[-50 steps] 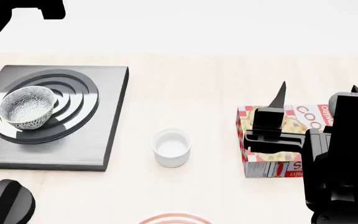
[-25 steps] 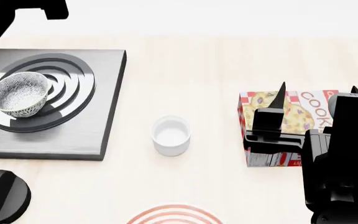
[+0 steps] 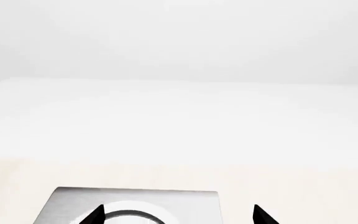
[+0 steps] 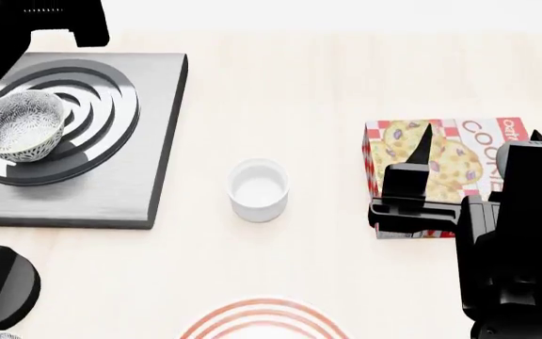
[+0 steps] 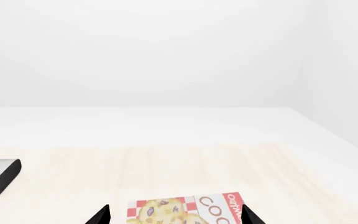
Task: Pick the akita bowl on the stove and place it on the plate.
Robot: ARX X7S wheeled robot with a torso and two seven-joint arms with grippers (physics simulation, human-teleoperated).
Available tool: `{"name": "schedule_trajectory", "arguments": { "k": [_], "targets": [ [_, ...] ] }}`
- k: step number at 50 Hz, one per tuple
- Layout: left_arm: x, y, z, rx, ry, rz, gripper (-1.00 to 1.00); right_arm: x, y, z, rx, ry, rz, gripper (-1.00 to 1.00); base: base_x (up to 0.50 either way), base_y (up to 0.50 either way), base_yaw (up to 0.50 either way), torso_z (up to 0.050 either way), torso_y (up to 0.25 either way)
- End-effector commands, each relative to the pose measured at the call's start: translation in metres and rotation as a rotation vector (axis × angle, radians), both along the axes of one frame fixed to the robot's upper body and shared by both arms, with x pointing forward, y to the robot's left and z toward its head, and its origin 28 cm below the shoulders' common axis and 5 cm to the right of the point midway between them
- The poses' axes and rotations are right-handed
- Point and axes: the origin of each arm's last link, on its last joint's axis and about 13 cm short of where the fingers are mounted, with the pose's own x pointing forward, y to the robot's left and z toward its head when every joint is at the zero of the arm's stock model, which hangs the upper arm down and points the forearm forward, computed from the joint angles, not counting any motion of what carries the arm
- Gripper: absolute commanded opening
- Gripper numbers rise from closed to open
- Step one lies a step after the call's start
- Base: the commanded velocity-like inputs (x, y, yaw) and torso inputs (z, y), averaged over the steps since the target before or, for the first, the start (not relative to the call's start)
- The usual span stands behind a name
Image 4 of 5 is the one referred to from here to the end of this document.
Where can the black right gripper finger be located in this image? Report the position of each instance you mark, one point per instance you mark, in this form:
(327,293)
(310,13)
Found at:
(407,180)
(538,137)

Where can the grey flat stove with burner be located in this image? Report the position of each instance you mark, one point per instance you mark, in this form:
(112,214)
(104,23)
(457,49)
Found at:
(111,169)

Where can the white plate red rings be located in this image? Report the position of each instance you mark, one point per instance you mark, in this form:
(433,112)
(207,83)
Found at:
(264,319)

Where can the black round stove knob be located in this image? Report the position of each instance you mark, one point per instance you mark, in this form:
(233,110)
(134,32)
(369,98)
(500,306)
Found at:
(3,282)

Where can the cookie box red checkered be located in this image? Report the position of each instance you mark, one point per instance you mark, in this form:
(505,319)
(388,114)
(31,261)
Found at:
(454,155)

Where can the white ramekin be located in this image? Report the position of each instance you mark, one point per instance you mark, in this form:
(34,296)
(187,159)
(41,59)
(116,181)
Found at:
(258,190)

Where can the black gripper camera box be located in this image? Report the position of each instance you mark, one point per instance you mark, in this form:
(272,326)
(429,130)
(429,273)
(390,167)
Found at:
(539,183)

